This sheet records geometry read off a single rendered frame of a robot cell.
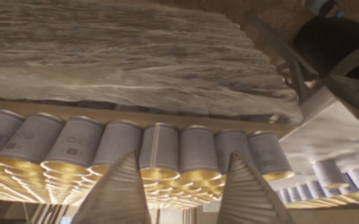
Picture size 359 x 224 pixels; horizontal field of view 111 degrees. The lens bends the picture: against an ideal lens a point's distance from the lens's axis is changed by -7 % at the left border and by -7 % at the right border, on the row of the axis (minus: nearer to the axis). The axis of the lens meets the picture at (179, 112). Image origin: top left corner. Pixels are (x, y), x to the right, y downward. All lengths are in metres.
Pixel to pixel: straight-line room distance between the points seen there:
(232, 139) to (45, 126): 0.31
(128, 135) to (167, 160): 0.07
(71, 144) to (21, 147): 0.07
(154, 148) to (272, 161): 0.20
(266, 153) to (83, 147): 0.30
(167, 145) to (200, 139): 0.06
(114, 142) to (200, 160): 0.13
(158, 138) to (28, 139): 0.19
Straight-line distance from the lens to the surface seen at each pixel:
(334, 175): 0.66
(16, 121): 0.35
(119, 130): 0.24
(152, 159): 0.21
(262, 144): 0.29
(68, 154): 0.25
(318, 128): 0.42
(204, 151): 0.22
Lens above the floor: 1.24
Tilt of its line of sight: 39 degrees down
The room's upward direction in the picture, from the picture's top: 177 degrees counter-clockwise
